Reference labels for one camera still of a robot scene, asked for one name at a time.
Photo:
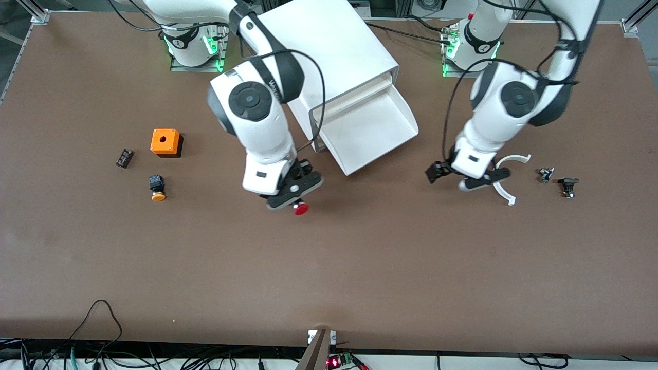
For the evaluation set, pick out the front camera mount bracket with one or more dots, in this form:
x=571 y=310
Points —
x=316 y=349

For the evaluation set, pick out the aluminium frame profile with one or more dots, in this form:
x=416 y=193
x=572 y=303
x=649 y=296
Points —
x=635 y=20
x=36 y=11

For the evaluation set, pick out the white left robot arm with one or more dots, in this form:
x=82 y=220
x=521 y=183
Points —
x=493 y=133

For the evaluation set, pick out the small black contact block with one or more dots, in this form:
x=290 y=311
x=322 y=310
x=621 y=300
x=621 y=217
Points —
x=124 y=158

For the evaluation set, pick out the orange button box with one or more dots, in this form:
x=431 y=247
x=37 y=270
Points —
x=164 y=141

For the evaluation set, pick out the red push button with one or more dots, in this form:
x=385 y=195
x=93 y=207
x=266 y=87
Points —
x=301 y=208

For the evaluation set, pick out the white drawer cabinet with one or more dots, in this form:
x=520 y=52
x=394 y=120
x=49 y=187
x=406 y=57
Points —
x=334 y=51

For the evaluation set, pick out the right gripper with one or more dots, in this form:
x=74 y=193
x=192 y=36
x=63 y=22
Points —
x=304 y=166

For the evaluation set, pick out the orange push button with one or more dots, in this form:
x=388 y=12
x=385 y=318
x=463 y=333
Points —
x=157 y=187

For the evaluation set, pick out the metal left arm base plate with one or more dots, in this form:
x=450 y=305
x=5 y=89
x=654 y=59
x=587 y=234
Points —
x=446 y=69

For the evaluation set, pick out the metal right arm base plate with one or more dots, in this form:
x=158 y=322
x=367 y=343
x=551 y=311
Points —
x=198 y=67

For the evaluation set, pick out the green circuit board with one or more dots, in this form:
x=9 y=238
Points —
x=343 y=359

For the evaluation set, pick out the white drawer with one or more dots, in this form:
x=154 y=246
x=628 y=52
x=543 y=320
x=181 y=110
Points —
x=370 y=128

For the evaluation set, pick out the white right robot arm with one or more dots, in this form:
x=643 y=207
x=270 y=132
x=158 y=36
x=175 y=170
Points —
x=257 y=133

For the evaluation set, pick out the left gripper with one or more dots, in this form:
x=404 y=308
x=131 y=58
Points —
x=438 y=170

